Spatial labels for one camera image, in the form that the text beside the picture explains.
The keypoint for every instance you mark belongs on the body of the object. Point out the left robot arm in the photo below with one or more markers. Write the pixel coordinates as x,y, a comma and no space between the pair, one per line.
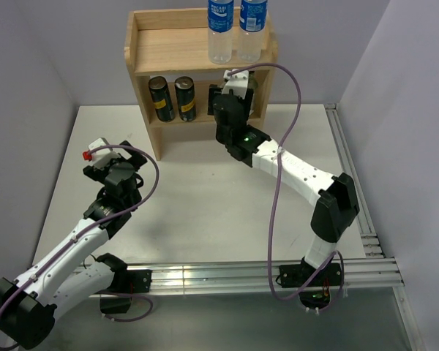
31,304

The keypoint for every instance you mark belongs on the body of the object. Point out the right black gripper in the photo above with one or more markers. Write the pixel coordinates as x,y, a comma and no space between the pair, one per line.
213,91

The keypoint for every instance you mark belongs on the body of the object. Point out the aluminium front rail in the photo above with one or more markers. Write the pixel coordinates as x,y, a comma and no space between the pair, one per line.
251,277

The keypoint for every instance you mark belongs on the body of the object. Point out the wooden two-tier shelf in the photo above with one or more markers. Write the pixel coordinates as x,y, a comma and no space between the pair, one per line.
171,43

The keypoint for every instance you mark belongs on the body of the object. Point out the black can yellow label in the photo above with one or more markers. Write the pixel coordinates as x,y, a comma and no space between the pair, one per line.
185,95

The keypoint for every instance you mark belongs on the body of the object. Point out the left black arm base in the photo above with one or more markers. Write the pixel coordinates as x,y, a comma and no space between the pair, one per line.
127,288

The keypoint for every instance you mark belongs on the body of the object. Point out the aluminium side rail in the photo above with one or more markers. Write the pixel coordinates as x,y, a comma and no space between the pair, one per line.
370,239

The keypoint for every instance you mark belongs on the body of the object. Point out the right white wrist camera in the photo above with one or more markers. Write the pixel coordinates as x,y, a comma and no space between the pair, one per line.
236,83

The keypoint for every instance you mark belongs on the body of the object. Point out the blue label water bottle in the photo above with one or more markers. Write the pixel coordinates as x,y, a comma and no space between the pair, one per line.
252,22

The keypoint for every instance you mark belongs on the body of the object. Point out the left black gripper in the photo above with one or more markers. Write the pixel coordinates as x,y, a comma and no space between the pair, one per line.
96,175

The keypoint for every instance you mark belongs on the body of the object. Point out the clear glass bottle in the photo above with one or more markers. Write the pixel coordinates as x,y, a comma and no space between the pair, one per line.
252,84

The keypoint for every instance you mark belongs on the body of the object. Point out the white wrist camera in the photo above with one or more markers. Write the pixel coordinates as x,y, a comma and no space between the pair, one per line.
98,155
236,83

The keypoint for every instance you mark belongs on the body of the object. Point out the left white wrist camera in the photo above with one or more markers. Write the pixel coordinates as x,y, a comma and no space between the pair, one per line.
98,155

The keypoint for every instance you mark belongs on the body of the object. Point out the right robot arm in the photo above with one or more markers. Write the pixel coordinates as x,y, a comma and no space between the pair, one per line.
333,198

